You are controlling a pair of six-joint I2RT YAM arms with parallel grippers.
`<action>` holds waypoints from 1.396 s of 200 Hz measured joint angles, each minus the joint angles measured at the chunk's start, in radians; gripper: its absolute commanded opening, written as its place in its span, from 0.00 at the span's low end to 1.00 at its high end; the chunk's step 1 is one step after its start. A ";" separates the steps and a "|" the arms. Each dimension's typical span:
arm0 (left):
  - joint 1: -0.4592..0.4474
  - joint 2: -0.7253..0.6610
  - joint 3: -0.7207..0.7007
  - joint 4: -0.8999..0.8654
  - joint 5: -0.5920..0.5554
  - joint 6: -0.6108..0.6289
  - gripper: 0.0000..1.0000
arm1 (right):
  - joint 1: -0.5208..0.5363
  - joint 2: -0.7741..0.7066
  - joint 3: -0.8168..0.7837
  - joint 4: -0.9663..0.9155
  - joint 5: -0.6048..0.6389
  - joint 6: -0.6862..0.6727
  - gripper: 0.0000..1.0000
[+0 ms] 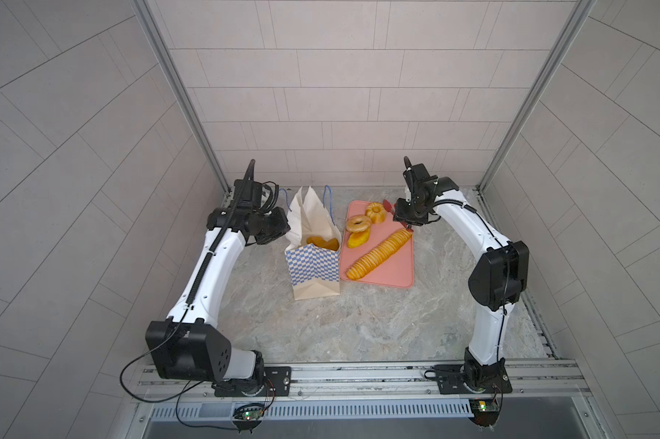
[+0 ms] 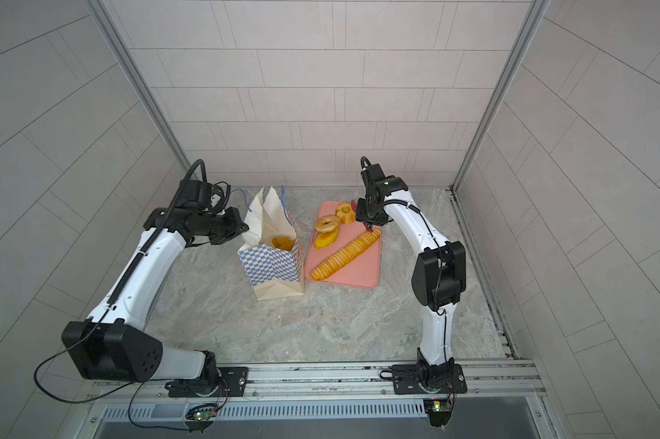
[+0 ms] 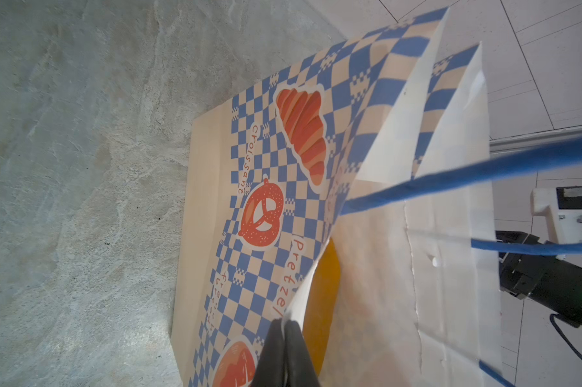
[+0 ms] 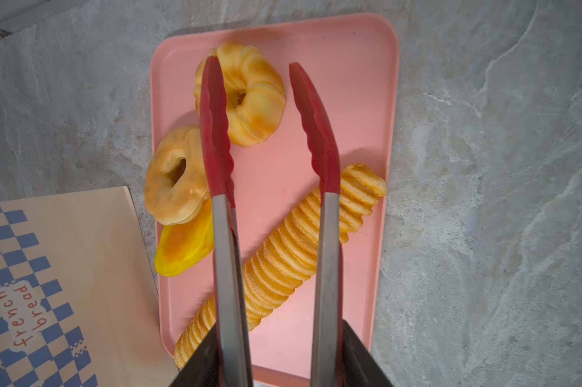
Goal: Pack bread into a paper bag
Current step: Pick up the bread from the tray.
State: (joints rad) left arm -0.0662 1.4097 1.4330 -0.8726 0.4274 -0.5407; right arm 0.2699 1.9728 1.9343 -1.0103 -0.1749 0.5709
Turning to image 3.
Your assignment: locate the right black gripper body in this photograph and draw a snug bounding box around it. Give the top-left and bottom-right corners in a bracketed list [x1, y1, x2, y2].
[499, 253, 582, 327]

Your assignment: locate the checkered paper bag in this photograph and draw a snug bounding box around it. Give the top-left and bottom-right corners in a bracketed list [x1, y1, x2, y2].
[169, 5, 582, 387]

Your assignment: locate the jam-filled ridged bread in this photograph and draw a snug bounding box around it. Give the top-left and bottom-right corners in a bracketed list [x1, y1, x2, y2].
[303, 240, 341, 375]

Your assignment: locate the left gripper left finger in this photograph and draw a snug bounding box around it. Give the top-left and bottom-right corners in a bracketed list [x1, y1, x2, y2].
[251, 319, 286, 387]

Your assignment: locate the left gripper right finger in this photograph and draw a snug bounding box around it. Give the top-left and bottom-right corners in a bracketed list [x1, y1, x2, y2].
[284, 320, 320, 387]

